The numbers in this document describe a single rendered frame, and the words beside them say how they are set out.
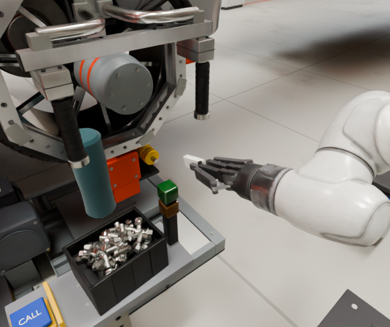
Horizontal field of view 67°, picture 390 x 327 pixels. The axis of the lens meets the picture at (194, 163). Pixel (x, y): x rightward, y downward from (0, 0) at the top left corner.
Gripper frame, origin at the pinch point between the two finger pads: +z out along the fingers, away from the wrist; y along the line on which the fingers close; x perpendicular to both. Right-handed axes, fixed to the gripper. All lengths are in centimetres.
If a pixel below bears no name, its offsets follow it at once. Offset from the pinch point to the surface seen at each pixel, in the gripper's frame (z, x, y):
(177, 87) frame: 26.2, -13.4, -18.5
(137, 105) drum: 12.7, -15.1, 4.4
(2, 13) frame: 24, -39, 23
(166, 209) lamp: 2.1, 8.7, 9.6
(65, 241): 64, 39, 26
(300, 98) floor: 94, 45, -199
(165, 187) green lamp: 1.8, 3.1, 8.4
